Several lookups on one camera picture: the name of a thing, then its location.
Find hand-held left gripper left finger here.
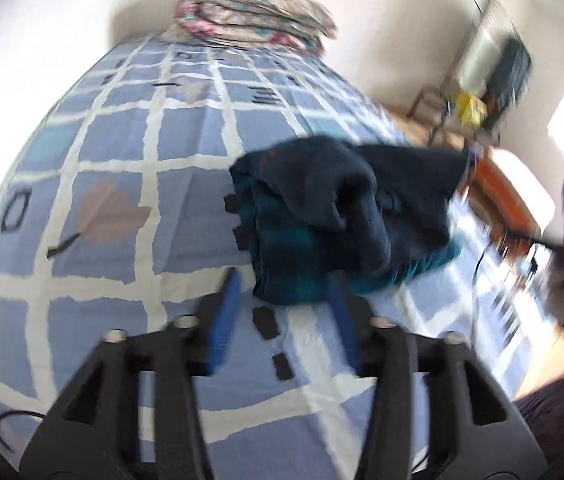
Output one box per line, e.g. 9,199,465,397
19,269,244,480

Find clothes rack with garments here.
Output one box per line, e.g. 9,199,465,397
444,0,535,133

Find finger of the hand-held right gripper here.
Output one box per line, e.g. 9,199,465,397
502,230,564,256

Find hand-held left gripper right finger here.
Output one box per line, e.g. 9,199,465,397
327,276,548,480

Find metal chair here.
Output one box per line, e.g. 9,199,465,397
407,85,465,148

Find person's dark pants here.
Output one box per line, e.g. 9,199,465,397
514,375,564,463

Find orange wooden furniture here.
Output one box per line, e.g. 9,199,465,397
469,152,542,243

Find blue checked bed sheet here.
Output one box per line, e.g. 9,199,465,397
0,35,527,480

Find folded floral quilt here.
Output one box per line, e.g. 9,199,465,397
173,0,339,55

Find yellow box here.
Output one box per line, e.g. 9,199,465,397
454,91,487,126

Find teal plaid flannel shirt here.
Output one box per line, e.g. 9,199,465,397
229,134,470,307

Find black cable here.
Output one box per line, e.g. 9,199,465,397
468,240,497,356
0,409,50,453

